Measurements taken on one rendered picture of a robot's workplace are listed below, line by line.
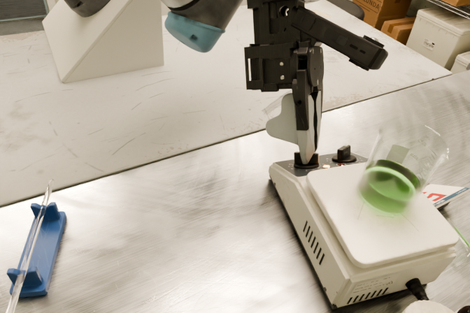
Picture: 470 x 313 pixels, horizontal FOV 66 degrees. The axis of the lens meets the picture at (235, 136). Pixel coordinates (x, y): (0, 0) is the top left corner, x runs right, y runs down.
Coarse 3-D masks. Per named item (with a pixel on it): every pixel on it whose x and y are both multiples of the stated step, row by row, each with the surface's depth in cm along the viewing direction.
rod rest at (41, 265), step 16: (32, 208) 41; (48, 208) 41; (32, 224) 42; (48, 224) 42; (64, 224) 43; (48, 240) 41; (32, 256) 39; (48, 256) 39; (16, 272) 35; (32, 272) 35; (48, 272) 38; (32, 288) 36; (48, 288) 37
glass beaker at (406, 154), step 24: (408, 120) 37; (384, 144) 33; (408, 144) 38; (432, 144) 36; (384, 168) 34; (408, 168) 33; (432, 168) 32; (360, 192) 38; (384, 192) 36; (408, 192) 35
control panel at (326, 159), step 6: (324, 156) 51; (330, 156) 51; (360, 156) 50; (276, 162) 50; (282, 162) 50; (288, 162) 50; (324, 162) 48; (330, 162) 48; (336, 162) 48; (354, 162) 48; (360, 162) 47; (288, 168) 47; (294, 168) 47; (318, 168) 46; (324, 168) 46; (294, 174) 44; (300, 174) 44; (306, 174) 44
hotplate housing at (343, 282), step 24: (288, 192) 45; (288, 216) 47; (312, 216) 39; (312, 240) 40; (336, 240) 37; (312, 264) 41; (336, 264) 35; (384, 264) 35; (408, 264) 36; (432, 264) 37; (336, 288) 36; (360, 288) 35; (384, 288) 37; (408, 288) 38
